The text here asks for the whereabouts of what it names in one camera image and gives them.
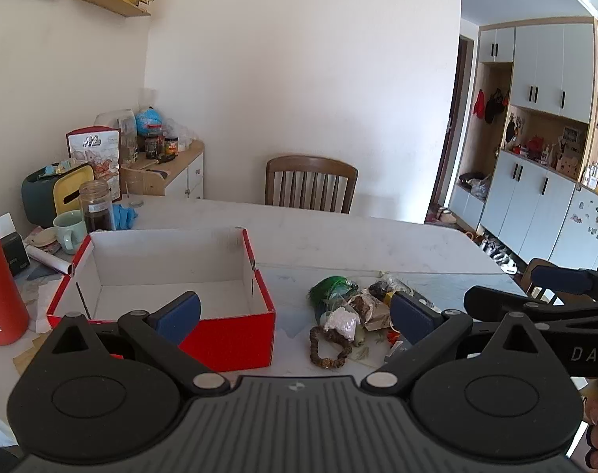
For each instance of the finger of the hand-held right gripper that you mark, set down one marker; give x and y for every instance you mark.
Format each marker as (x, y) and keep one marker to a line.
(562, 281)
(491, 303)

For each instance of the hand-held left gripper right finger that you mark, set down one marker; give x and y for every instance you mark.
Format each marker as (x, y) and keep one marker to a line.
(412, 318)

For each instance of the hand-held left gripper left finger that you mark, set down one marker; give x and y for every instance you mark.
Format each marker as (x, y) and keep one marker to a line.
(180, 313)

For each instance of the small red ornament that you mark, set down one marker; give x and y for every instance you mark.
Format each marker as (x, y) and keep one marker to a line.
(393, 336)

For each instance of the clear plastic packet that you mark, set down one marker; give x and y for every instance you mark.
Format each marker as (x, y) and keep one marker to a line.
(402, 283)

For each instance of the brown paper packet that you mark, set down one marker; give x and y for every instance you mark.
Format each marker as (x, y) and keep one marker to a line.
(372, 313)

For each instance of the dark furry lump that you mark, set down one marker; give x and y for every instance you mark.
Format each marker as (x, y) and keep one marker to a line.
(380, 289)

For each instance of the red cardboard box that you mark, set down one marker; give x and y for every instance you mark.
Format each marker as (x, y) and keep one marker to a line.
(230, 340)

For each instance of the pale green bar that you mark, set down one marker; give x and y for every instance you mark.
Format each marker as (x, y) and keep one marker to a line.
(359, 337)

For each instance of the green tassel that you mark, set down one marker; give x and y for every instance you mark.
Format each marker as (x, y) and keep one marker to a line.
(333, 288)

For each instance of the wooden chair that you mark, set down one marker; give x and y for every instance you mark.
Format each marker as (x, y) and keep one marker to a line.
(538, 278)
(311, 180)

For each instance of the blue cloth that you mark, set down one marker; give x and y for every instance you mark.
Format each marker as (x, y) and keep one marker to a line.
(124, 217)

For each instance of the grey plastic bag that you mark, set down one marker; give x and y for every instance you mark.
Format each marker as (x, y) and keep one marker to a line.
(481, 187)

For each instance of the clear drinking glass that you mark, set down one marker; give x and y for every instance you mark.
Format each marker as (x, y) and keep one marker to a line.
(136, 202)

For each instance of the glass jar with dark liquid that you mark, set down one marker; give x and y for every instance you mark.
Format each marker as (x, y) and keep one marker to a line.
(99, 217)

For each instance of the wooden desk organizer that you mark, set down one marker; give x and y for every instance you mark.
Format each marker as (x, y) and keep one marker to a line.
(146, 182)

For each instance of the white cabinet with wooden top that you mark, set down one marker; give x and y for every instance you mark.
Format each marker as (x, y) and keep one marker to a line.
(190, 177)

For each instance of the pale green mug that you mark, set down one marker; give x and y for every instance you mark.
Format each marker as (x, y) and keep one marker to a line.
(69, 231)

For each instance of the rolled white paper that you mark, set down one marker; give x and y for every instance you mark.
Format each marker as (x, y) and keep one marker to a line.
(47, 258)

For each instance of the blue paper sheet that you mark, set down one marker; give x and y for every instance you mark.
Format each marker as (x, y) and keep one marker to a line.
(42, 272)

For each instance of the black screwdriver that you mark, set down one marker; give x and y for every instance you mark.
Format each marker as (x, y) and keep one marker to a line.
(165, 158)

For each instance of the beige round coaster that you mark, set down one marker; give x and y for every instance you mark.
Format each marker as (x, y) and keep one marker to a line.
(41, 237)

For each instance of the orange label jar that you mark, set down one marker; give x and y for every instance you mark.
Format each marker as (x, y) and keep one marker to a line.
(171, 147)

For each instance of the dark green white carton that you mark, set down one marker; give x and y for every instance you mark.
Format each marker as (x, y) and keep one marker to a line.
(15, 256)

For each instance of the dark wooden door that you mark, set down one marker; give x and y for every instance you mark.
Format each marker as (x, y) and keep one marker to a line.
(451, 133)

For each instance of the red printed snack bag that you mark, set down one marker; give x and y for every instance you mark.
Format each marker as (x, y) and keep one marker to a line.
(99, 157)

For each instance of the red water bottle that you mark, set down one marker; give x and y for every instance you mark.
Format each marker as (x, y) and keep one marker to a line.
(3, 281)

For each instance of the clear plastic bag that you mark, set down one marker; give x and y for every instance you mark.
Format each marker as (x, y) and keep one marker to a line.
(178, 130)

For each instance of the black hanging bag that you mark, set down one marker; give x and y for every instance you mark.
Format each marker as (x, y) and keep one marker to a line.
(496, 106)

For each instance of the light blue packet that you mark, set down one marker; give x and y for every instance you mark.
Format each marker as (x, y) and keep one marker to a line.
(57, 168)

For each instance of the small blue globe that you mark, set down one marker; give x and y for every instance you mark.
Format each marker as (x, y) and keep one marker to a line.
(150, 121)

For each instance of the clear bag with plant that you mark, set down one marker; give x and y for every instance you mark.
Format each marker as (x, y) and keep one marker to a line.
(114, 130)

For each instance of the red hanging bag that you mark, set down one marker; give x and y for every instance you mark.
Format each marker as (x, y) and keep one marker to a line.
(479, 104)

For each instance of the white wooden wall cabinet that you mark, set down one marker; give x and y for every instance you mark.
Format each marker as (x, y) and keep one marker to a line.
(535, 79)

